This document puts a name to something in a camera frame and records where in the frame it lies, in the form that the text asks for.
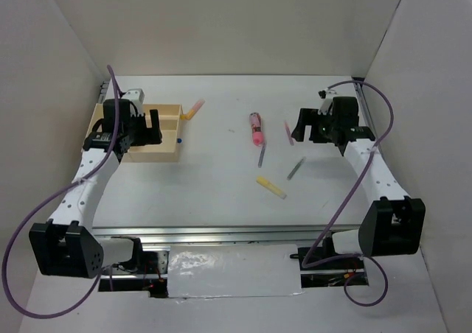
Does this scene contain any grey green pen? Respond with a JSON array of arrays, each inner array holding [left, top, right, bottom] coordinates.
[[287, 157, 306, 180]]

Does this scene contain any pink orange highlighter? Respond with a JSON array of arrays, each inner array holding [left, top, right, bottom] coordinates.
[[183, 99, 205, 120]]

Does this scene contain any pink capped marker bottle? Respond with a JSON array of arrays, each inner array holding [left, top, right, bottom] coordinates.
[[249, 112, 265, 146]]

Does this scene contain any purple pen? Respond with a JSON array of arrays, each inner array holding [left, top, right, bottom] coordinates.
[[257, 144, 266, 168]]

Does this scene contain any yellow highlighter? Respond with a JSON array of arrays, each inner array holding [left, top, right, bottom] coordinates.
[[256, 176, 287, 199]]

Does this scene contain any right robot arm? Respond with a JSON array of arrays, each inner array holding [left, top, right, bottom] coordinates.
[[291, 97, 426, 268]]

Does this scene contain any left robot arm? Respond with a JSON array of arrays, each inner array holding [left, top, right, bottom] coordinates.
[[29, 99, 162, 278]]

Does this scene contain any pink pen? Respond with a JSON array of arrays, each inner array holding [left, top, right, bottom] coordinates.
[[284, 120, 294, 146]]

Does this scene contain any wooden organizer tray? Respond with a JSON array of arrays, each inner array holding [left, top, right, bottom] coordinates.
[[83, 99, 182, 163]]

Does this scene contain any white cover plate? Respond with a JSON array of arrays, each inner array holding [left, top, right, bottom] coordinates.
[[167, 244, 302, 298]]

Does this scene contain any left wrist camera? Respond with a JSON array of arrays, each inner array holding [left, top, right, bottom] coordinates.
[[122, 88, 145, 106]]

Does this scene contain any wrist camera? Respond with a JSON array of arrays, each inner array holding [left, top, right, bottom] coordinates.
[[122, 88, 145, 106], [318, 88, 333, 115]]

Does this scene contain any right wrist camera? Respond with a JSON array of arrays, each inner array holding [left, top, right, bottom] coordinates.
[[318, 88, 333, 115]]

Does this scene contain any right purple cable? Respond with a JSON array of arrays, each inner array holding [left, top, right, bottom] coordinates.
[[301, 81, 395, 307]]

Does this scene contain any purple cable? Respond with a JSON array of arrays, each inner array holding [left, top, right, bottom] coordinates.
[[1, 65, 132, 319], [301, 81, 395, 307]]

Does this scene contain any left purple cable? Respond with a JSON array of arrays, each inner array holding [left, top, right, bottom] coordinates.
[[1, 65, 132, 319]]

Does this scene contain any aluminium rail frame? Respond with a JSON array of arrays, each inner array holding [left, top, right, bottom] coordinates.
[[58, 75, 412, 245]]

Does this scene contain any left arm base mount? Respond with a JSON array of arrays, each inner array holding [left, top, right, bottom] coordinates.
[[98, 250, 170, 298]]

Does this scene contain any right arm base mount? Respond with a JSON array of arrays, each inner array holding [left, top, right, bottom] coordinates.
[[289, 248, 368, 288]]

